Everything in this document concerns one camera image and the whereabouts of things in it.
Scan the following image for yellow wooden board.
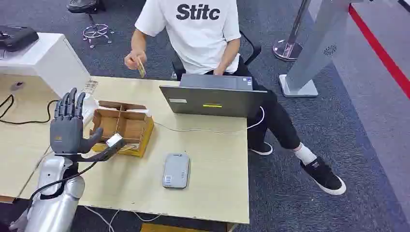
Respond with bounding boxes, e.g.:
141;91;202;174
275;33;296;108
140;222;232;232

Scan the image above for thin white cable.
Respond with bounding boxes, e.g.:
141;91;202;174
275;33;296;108
153;106;265;134

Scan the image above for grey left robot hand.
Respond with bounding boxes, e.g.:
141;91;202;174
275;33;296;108
49;88;104;154

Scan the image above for grey kiosk stand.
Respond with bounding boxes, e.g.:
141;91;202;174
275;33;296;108
278;0;364;98

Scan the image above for white cables under desk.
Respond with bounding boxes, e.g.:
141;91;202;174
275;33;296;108
82;204;162;232

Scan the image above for white card in box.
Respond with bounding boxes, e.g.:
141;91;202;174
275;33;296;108
126;108;151;117

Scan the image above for chrome stanchion post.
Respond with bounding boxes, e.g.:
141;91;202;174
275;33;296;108
272;0;312;62

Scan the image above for wooden compartment card box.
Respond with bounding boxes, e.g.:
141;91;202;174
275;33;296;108
89;100;155;158

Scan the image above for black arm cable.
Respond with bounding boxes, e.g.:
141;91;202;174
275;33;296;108
29;160;99;201

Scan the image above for red floor tape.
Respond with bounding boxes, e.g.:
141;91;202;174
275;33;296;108
348;4;410;101

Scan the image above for person's right hand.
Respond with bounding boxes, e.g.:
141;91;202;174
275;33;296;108
124;49;147;71

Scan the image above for black cable on desk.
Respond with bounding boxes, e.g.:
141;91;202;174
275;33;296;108
0;94;59;125

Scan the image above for grey flat card reader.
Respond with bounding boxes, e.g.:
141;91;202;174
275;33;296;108
161;152;190;189

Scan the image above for black office chair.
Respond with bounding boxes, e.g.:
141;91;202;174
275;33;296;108
171;30;262;81

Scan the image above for white paper stack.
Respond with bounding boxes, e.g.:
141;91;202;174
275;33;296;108
81;95;100;126

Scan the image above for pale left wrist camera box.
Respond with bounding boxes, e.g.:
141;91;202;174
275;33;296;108
105;132;124;148

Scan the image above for black flat device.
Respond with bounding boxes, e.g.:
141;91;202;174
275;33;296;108
0;25;39;53

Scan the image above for white cabinet box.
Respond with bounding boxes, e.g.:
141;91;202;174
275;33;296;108
0;32;91;99

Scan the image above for person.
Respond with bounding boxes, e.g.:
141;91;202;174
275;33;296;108
124;0;347;197

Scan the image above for chrome stool base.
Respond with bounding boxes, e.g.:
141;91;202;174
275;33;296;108
82;14;115;49

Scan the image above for grey laptop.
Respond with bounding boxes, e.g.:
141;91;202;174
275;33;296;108
159;73;268;118

